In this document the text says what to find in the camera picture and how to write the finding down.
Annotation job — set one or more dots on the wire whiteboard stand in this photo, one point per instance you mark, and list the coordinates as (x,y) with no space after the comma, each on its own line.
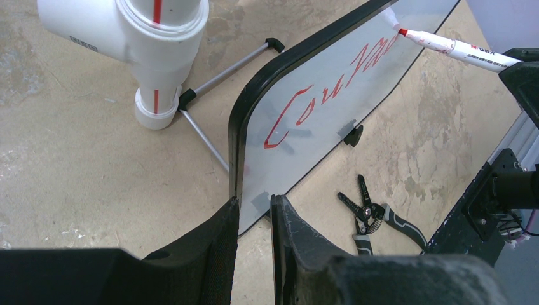
(221,86)

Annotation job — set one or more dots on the black framed whiteboard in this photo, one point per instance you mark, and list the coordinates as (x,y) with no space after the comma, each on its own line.
(299,106)

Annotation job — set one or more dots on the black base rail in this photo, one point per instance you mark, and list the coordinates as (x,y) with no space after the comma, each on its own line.
(478,225)

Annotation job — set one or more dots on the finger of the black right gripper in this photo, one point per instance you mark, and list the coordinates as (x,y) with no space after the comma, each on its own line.
(521,80)

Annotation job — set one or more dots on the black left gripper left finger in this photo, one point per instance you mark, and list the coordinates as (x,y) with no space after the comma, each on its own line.
(197,268)

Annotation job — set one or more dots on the black grey wire stripper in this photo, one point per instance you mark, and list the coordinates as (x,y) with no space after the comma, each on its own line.
(369,217)

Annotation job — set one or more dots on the white PVC pipe frame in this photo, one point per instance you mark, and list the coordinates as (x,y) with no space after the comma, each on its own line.
(159,40)

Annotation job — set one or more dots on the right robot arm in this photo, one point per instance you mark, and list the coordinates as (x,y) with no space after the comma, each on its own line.
(515,184)

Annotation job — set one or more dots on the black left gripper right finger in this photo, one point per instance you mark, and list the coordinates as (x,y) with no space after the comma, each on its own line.
(309,269)

